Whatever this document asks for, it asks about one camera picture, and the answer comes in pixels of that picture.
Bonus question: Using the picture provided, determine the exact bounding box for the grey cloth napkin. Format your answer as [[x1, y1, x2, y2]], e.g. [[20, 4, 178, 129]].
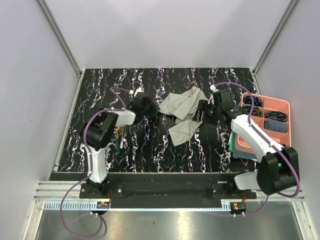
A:
[[159, 87, 208, 147]]

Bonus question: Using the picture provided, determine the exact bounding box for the blue-orange patterned napkin roll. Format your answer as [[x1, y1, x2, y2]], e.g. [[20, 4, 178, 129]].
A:
[[265, 111, 288, 123]]

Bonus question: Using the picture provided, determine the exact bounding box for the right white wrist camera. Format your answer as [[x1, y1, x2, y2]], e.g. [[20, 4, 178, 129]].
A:
[[209, 85, 218, 99]]

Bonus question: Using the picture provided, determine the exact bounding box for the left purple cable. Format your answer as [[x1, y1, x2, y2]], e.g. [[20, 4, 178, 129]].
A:
[[59, 86, 133, 237]]

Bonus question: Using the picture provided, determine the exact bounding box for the blue patterned napkin roll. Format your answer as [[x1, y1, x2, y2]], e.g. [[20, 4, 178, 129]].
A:
[[243, 95, 263, 107]]

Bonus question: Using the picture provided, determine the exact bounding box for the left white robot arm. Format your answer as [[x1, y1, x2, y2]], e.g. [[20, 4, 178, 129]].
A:
[[80, 92, 160, 198]]

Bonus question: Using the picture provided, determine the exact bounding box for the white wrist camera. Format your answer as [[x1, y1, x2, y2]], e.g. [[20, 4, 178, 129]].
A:
[[209, 85, 218, 99], [129, 86, 145, 97]]

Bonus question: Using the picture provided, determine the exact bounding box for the pink divided tray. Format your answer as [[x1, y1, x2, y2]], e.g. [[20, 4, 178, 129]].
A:
[[240, 92, 292, 148]]

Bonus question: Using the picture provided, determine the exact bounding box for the grey-blue folded napkin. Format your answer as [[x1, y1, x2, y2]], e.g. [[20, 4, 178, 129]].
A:
[[264, 120, 287, 133]]

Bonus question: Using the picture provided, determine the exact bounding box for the purple cable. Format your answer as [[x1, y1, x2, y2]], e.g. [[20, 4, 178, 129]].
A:
[[59, 86, 133, 237], [212, 81, 302, 217]]

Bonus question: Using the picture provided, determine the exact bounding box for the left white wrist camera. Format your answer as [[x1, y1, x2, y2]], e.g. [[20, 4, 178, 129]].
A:
[[129, 86, 145, 97]]

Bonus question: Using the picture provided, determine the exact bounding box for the silver fork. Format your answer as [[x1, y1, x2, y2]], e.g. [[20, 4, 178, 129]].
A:
[[119, 126, 124, 149]]

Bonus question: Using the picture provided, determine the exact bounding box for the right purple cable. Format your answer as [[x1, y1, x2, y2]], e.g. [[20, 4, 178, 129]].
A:
[[212, 81, 302, 217]]

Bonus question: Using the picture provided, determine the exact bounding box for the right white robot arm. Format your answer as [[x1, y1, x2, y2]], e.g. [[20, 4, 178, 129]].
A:
[[193, 85, 301, 199]]

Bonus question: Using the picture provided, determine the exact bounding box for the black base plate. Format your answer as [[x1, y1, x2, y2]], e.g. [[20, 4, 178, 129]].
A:
[[79, 172, 257, 211]]

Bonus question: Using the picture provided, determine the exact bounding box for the stack of coloured cloths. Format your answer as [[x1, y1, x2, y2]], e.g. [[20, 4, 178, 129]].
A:
[[227, 131, 258, 162]]

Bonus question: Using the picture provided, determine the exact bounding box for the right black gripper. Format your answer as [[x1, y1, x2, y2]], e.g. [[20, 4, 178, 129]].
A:
[[191, 99, 221, 126]]

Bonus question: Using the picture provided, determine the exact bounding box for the black marble pattern mat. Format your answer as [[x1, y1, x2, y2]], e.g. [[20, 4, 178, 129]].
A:
[[56, 67, 259, 173]]

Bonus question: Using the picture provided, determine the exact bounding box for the gold spoon green handle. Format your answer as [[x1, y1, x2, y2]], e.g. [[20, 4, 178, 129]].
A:
[[114, 125, 121, 154]]

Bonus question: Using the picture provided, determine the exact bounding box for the yellow patterned napkin roll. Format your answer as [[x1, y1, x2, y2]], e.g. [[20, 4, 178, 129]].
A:
[[243, 105, 262, 117]]

